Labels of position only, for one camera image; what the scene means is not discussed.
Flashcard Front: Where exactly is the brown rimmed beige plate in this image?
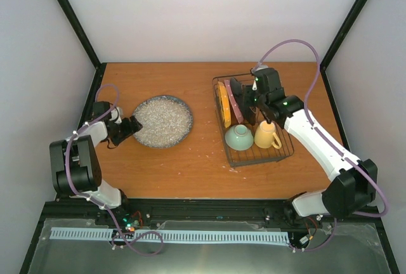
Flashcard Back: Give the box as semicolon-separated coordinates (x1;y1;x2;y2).
230;77;256;126

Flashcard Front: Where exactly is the pink scalloped plate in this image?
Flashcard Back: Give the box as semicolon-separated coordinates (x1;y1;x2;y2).
224;79;244;124

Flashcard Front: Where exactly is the yellow polka dot plate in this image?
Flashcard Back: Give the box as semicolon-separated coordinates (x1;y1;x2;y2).
218;81;232;128

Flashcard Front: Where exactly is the yellow ceramic mug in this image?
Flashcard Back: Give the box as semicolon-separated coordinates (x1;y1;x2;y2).
254;121;282;150

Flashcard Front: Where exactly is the pale green ceramic bowl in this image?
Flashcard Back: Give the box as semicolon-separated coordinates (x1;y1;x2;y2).
225;124;254;151

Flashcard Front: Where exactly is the green wire dish rack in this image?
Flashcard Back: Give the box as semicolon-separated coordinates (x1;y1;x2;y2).
212;73;294;167

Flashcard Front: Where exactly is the dark speckled stone plate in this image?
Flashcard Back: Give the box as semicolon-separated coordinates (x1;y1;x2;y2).
133;95;193;149

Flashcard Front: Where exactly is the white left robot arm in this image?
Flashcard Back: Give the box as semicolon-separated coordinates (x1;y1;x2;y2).
49;101;143;225

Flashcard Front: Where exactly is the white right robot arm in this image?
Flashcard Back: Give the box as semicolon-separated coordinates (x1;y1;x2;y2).
251;66;378;219

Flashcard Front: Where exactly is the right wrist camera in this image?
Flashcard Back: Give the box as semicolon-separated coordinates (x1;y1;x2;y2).
251;65;266;91

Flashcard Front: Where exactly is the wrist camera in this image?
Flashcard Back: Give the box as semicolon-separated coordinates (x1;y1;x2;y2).
110;107;123;124
251;65;266;91

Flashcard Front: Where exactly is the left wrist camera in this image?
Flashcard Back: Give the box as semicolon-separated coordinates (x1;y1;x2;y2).
110;107;123;124

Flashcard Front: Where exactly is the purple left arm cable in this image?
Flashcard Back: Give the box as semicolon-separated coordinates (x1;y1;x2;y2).
65;83;164;256

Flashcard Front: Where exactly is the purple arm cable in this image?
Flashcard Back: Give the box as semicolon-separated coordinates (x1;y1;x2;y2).
256;39;390;252
65;83;164;256

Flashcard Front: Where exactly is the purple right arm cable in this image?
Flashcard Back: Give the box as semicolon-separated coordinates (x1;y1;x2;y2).
256;39;390;252

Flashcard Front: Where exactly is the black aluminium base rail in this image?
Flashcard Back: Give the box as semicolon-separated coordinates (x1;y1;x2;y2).
41;197;381;227

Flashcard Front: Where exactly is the light blue slotted cable duct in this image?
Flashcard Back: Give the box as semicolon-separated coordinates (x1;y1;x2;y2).
49;227;289;246

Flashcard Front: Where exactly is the black left frame post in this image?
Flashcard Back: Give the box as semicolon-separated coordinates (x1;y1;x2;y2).
39;0;107;69

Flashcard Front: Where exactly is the black frame post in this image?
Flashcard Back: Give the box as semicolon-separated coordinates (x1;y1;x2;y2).
319;0;388;69
39;0;107;69

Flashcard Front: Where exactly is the black right frame post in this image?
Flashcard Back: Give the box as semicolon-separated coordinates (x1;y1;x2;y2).
319;0;388;69

